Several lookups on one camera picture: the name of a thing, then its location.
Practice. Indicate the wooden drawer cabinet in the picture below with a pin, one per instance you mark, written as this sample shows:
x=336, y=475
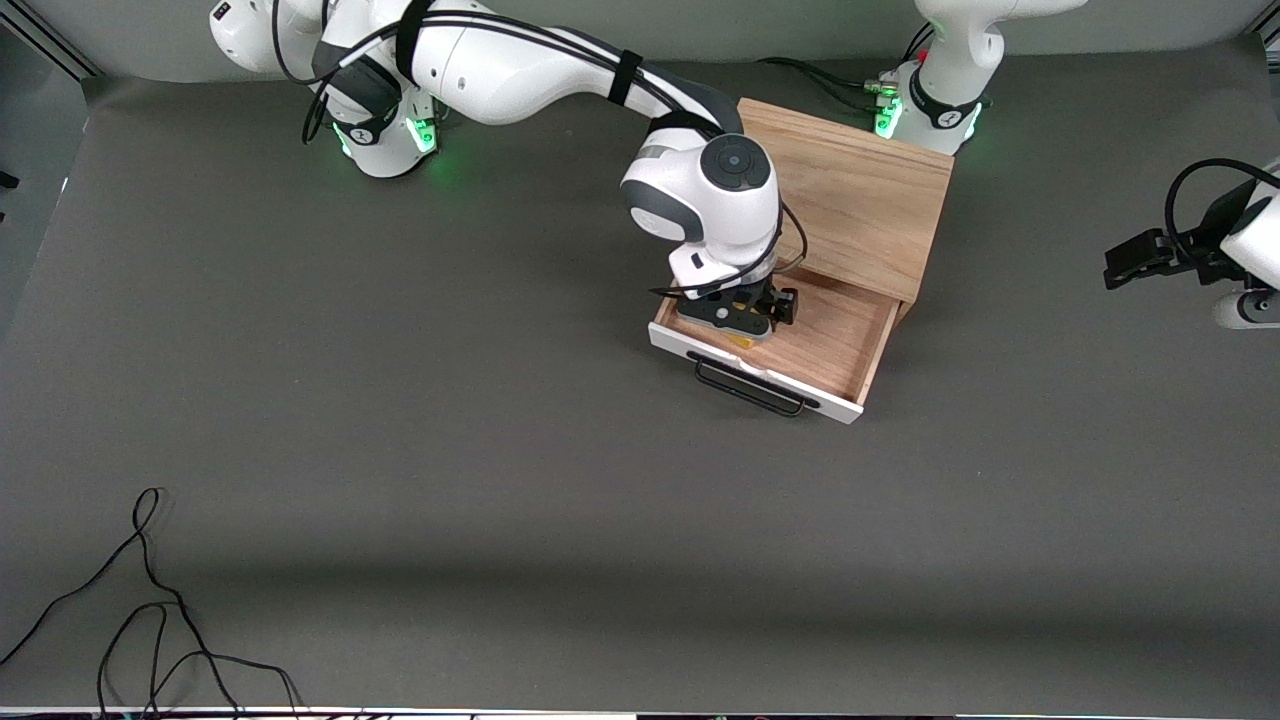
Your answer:
x=860, y=200

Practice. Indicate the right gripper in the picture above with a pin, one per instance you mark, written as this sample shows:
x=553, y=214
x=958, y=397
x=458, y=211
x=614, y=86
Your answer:
x=772, y=303

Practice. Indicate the aluminium frame rail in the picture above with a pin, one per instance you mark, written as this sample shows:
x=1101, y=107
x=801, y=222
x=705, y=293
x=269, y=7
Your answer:
x=50, y=45

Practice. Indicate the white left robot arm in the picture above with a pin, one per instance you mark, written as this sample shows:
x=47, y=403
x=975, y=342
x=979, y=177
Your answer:
x=950, y=60

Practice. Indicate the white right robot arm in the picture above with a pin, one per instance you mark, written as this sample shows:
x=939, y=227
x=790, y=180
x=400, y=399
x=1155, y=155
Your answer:
x=500, y=60

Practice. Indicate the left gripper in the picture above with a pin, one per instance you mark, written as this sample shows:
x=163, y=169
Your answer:
x=1203, y=253

